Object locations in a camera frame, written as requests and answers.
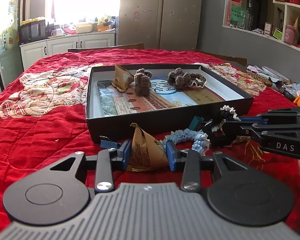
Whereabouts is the silver double-door refrigerator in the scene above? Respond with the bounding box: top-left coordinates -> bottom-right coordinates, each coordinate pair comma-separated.
117,0 -> 202,51

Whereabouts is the black shallow cardboard box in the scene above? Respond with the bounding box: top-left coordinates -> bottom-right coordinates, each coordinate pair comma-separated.
85,63 -> 254,143

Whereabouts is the white wall shelf unit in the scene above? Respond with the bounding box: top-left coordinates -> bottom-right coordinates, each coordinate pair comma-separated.
223,0 -> 300,52

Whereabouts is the dark wooden headboard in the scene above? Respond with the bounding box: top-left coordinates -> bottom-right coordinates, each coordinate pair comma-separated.
68,42 -> 144,53

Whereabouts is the brown paper pyramid packet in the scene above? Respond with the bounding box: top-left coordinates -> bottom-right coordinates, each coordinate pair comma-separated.
127,123 -> 168,172

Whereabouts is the blue binder clip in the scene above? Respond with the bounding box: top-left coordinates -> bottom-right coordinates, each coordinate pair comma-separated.
100,136 -> 122,149

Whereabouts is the black white-trim scrunchie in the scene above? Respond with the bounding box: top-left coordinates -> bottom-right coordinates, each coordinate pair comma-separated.
199,105 -> 251,148

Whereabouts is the dark brown lace scrunchie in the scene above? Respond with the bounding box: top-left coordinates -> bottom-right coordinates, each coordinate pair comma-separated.
189,73 -> 207,88

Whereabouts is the illustrated book in box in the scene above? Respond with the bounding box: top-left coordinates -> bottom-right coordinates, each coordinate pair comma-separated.
97,76 -> 224,116

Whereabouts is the brown paper pyramid in box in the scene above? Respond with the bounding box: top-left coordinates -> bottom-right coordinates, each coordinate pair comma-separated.
112,65 -> 134,93

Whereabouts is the teal binder clip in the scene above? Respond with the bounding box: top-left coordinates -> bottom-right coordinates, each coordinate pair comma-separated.
189,116 -> 204,131

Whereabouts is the white kitchen cabinet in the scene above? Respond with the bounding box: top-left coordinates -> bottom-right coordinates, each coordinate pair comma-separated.
20,30 -> 116,70

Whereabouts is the black microwave oven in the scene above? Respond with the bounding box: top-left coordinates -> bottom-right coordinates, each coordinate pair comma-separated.
19,20 -> 46,44

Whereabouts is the light blue scrunchie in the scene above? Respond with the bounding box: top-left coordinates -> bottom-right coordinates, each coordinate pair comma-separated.
160,128 -> 210,155

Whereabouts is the red quilted bedspread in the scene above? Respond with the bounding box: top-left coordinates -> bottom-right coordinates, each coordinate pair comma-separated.
0,49 -> 300,231

